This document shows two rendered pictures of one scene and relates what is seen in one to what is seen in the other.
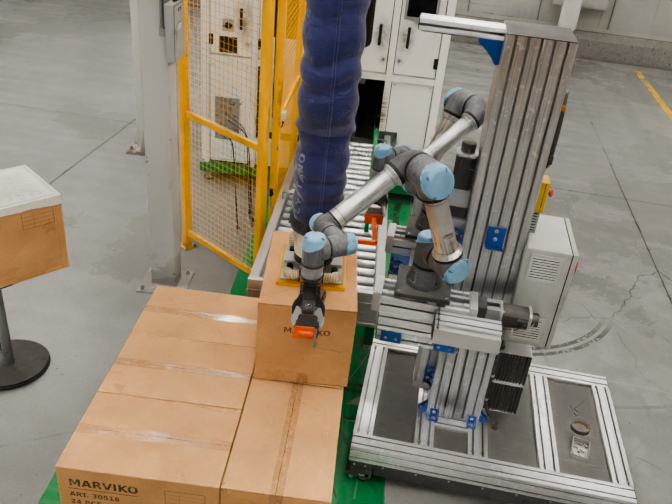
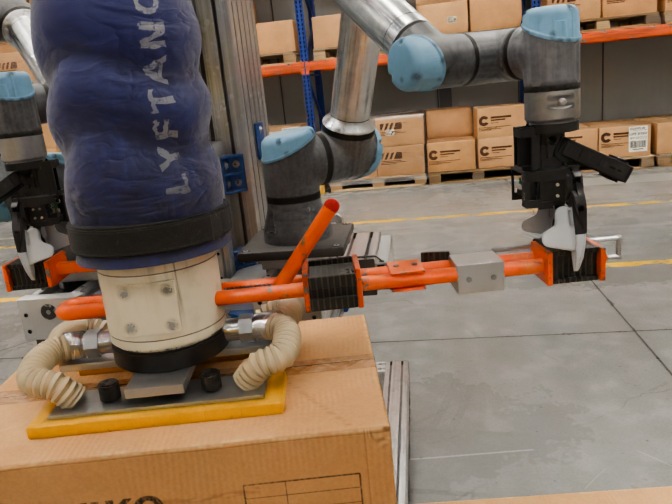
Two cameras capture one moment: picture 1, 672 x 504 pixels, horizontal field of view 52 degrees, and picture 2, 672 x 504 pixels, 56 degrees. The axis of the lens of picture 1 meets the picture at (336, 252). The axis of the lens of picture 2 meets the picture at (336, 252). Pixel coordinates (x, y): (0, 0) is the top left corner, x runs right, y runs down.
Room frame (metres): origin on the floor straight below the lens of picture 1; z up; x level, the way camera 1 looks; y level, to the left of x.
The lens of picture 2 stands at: (2.28, 0.99, 1.36)
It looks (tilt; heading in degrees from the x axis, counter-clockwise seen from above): 15 degrees down; 271
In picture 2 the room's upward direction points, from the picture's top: 6 degrees counter-clockwise
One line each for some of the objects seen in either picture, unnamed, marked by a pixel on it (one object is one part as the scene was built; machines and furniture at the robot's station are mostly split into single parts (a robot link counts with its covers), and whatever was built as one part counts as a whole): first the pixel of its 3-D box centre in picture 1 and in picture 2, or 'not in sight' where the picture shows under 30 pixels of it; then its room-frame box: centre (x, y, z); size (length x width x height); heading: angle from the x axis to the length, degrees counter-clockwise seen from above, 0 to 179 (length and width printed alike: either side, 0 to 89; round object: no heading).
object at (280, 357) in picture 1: (308, 305); (200, 491); (2.56, 0.10, 0.75); 0.60 x 0.40 x 0.40; 2
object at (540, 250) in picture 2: (304, 325); (567, 260); (1.96, 0.08, 1.07); 0.08 x 0.07 x 0.05; 2
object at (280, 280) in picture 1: (291, 260); (161, 393); (2.56, 0.19, 0.97); 0.34 x 0.10 x 0.05; 2
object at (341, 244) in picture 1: (338, 243); (489, 57); (2.04, 0.00, 1.37); 0.11 x 0.11 x 0.08; 30
